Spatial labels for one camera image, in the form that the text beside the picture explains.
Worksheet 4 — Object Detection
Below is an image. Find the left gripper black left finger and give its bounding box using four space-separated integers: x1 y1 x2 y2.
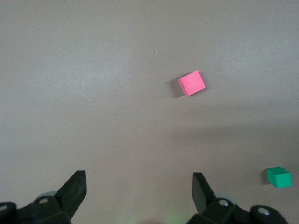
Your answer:
0 170 87 224

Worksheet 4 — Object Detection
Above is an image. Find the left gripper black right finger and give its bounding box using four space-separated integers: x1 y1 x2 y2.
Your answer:
192 172 289 224

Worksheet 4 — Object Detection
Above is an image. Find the green foam cube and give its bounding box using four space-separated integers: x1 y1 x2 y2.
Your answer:
266 167 292 189

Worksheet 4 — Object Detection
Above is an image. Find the pink foam cube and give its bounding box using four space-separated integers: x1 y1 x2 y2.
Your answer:
177 70 206 97

